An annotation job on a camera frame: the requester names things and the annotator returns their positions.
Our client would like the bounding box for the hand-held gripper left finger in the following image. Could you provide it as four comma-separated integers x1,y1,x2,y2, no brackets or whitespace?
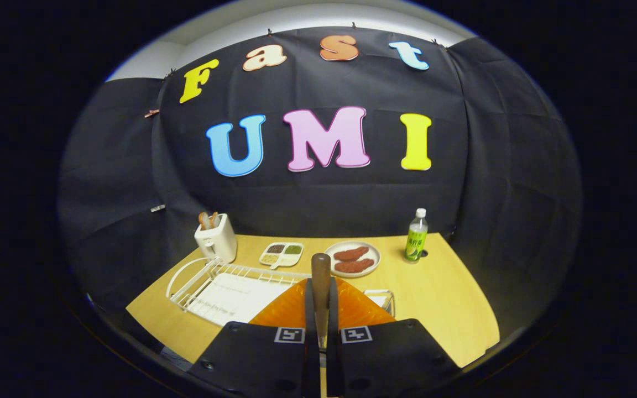
189,278,322,398

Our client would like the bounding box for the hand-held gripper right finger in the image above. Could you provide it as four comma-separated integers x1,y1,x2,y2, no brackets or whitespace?
327,276,461,398

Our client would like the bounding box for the wooden-handled spoon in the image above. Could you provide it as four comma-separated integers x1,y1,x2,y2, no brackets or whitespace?
311,253,332,398

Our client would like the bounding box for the metal wire basket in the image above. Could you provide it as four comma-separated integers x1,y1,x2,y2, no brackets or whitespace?
363,289,396,317

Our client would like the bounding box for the white wire dish rack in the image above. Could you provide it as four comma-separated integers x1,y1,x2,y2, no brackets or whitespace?
166,257,311,327

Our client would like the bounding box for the white plate with sausages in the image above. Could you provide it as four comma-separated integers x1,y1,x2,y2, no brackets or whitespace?
324,241,382,279

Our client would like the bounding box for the brown sausage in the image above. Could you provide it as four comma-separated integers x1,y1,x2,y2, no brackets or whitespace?
334,258,375,274
333,247,370,262

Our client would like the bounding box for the white divided condiment tray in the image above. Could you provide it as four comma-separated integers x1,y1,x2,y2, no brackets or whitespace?
259,242,305,270

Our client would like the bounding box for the green label plastic bottle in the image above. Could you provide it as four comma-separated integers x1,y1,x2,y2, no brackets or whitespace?
404,208,429,263

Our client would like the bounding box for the white toaster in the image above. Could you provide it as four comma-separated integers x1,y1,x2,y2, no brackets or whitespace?
194,213,238,264

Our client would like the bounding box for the black backdrop cloth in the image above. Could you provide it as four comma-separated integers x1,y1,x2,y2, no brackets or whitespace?
59,25,582,332

